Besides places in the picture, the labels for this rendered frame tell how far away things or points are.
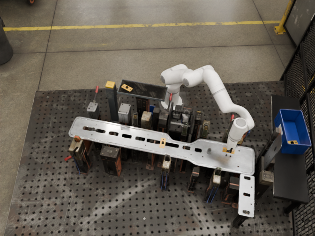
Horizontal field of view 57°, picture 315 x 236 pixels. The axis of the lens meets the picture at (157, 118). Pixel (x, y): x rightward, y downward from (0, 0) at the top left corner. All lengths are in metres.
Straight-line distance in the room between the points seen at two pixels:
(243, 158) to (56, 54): 3.13
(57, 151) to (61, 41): 2.41
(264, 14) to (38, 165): 4.23
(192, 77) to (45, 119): 1.44
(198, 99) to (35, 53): 2.62
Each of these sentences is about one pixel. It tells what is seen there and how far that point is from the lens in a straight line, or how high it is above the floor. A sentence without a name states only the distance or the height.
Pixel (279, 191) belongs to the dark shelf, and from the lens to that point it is 2.13.
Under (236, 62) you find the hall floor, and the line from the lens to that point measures 4.34.
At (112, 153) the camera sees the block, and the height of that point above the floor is 1.03.
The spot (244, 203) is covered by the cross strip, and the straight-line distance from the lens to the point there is 2.05.
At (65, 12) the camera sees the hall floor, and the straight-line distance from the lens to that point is 5.24.
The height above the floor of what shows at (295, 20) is 0.39.
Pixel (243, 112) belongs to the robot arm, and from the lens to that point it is 1.90.
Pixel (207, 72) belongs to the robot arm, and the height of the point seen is 1.54.
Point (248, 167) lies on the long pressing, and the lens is 2.17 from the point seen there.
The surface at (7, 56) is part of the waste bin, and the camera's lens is 4.54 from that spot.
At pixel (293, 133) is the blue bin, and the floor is 1.03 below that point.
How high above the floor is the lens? 2.84
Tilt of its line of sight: 54 degrees down
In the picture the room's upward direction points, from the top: 2 degrees clockwise
